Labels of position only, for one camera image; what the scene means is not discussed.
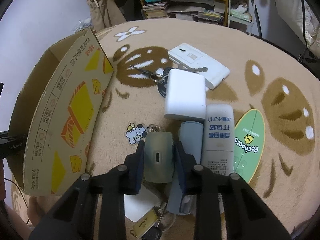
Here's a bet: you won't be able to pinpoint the grey green earbuds case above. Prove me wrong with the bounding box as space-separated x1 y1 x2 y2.
144 132 174 184

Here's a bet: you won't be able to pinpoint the white power adapter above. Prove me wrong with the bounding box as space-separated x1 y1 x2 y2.
164 68 206 121

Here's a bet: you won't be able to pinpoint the white card under gripper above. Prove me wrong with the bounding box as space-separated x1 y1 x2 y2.
124 185 159 222

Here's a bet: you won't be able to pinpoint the open cardboard box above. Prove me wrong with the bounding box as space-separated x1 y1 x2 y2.
8 29 113 196

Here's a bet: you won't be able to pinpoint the white tube with blue text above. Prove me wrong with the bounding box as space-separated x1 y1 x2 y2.
201 103 235 214

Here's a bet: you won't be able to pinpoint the green oval pochacco card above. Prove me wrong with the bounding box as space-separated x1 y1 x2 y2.
233 109 265 183

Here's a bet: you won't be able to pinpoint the light blue cylindrical bottle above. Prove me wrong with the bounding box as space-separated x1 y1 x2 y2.
167 121 203 215

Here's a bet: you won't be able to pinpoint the beige butterfly patterned blanket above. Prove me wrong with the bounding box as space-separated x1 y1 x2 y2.
9 18 319 239

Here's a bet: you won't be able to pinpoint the plush toys in bag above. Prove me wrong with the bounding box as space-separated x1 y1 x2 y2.
73 17 94 33

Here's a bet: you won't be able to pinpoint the keys with black fob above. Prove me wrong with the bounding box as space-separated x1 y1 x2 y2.
130 65 173 98

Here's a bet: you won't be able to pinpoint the beige trench coat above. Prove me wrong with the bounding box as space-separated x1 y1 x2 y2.
86 0 126 32

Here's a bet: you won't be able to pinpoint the white flat router box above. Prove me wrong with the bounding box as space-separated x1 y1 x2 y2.
168 43 231 90

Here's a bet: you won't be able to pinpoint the stack of books left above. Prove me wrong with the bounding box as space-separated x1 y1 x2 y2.
143 1 168 19

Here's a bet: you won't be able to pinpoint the stack of books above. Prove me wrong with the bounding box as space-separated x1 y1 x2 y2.
143 1 168 19
166 0 225 25

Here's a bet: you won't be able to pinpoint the stack of books right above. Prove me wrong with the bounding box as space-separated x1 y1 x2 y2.
166 0 225 25

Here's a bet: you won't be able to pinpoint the cream padded chair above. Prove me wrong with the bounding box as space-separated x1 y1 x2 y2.
275 0 319 57

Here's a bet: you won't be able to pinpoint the white metal utility cart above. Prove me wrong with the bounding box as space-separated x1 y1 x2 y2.
227 0 255 35

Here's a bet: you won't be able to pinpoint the cartoon dog keychain charm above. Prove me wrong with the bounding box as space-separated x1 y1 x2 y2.
125 123 147 145

